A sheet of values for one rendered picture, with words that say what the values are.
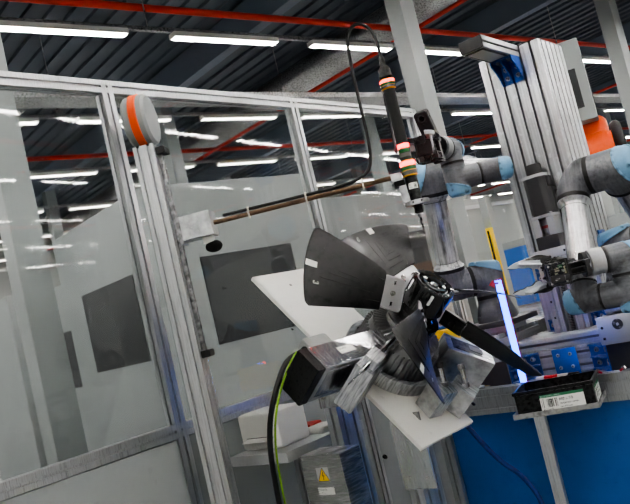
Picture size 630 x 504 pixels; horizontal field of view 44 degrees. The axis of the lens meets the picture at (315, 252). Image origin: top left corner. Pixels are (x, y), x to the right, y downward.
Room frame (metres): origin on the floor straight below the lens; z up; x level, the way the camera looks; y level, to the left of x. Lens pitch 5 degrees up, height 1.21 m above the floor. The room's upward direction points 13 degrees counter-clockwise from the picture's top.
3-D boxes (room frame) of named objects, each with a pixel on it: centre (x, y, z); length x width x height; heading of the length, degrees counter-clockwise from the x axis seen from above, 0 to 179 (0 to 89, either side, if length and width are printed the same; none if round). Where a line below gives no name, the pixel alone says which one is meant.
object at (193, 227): (2.21, 0.31, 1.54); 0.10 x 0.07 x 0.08; 85
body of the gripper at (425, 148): (2.35, -0.42, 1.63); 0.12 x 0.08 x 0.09; 150
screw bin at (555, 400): (2.20, -0.57, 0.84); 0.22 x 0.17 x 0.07; 66
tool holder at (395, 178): (2.16, -0.30, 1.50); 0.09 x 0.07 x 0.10; 85
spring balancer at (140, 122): (2.22, 0.41, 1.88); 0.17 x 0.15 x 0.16; 140
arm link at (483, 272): (2.96, -0.61, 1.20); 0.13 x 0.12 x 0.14; 92
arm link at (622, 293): (2.16, -0.81, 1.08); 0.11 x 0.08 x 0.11; 56
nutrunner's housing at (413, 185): (2.16, -0.31, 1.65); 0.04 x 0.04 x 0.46
